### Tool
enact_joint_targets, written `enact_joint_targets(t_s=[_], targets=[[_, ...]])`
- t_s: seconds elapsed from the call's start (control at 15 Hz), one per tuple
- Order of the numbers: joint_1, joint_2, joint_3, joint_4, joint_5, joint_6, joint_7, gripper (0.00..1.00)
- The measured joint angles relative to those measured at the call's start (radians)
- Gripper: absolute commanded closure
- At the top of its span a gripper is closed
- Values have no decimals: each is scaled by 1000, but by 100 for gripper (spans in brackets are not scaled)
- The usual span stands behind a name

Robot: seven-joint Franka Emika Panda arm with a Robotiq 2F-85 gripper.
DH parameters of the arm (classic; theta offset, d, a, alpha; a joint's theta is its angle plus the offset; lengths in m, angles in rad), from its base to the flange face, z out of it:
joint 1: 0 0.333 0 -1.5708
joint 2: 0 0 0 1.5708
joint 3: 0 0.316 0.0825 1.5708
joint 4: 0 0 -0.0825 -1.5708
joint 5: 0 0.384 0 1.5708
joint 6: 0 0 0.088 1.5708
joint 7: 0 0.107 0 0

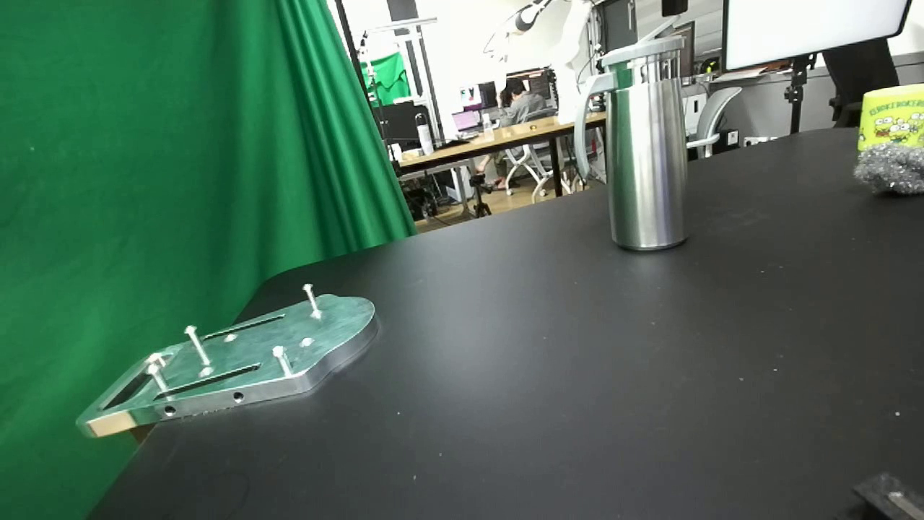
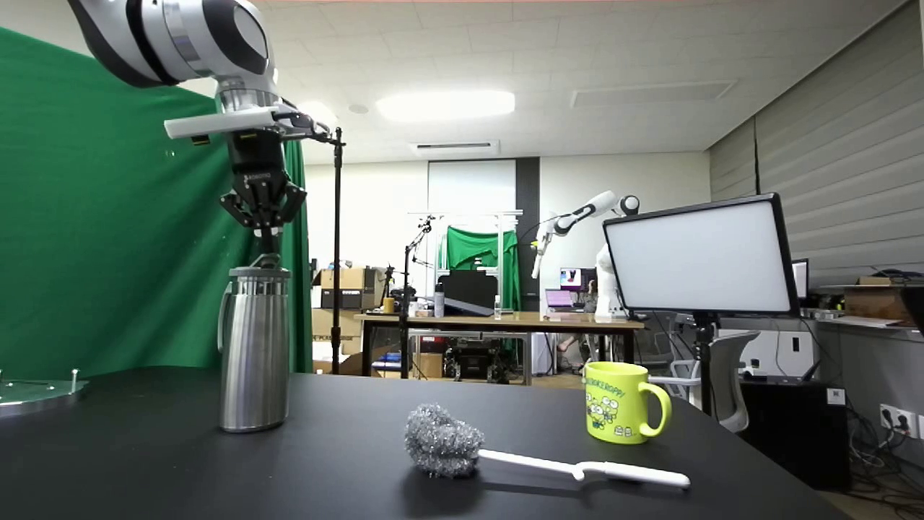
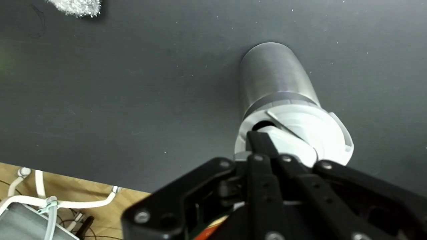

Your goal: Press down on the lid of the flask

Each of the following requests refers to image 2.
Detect white board monitor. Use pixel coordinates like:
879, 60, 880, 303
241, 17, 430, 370
602, 195, 804, 417

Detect grey brush with white handle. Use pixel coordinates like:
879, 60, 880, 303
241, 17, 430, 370
401, 403, 693, 491

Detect green curtain backdrop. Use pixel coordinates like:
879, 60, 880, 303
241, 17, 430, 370
0, 27, 317, 383

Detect stainless steel flask with lid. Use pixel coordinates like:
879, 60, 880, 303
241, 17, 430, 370
213, 255, 296, 435

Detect yellow-green printed mug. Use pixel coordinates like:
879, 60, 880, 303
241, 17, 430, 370
580, 359, 675, 448

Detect black light stand pole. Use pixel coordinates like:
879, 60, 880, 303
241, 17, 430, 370
326, 128, 349, 377

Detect white wall power outlet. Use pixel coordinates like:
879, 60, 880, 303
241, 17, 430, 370
879, 403, 918, 439

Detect wooden background table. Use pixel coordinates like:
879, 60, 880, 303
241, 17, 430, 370
358, 310, 647, 387

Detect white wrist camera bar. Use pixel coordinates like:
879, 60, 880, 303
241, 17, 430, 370
163, 104, 335, 146

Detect black computer tower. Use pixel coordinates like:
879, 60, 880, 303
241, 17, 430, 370
740, 377, 856, 494

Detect ceiling light panel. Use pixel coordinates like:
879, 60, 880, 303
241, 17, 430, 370
372, 88, 521, 128

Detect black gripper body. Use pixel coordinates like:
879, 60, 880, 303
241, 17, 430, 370
225, 130, 290, 201

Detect small background green screen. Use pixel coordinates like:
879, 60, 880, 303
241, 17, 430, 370
439, 222, 524, 313

